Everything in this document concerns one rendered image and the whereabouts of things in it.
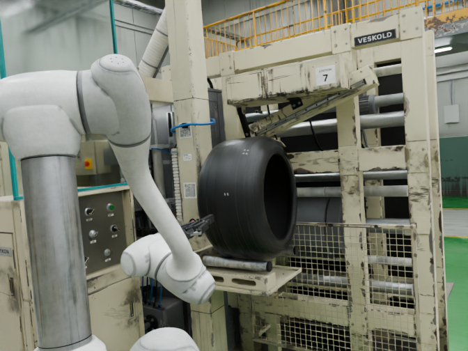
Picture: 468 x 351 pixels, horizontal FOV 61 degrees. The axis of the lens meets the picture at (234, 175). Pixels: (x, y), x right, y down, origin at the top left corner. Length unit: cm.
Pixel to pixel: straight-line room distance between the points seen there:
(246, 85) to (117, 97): 129
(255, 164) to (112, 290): 85
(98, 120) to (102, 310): 119
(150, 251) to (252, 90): 110
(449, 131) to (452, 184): 127
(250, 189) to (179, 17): 91
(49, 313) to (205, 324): 130
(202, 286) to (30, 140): 60
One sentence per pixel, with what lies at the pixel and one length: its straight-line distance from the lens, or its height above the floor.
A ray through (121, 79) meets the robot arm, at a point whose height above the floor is 154.
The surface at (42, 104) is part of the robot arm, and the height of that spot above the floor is 150.
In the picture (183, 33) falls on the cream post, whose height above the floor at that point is 196.
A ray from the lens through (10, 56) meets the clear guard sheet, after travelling 173.
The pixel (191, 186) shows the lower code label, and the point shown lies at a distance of 193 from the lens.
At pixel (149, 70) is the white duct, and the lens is 252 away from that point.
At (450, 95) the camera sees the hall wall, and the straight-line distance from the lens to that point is 1083.
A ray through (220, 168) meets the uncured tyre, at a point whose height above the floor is 132.
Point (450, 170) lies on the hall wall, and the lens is 1074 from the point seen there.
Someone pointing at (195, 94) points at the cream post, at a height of 167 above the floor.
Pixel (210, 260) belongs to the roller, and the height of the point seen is 91.
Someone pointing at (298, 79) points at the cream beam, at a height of 170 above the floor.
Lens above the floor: 138
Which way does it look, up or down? 3 degrees down
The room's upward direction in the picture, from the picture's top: 4 degrees counter-clockwise
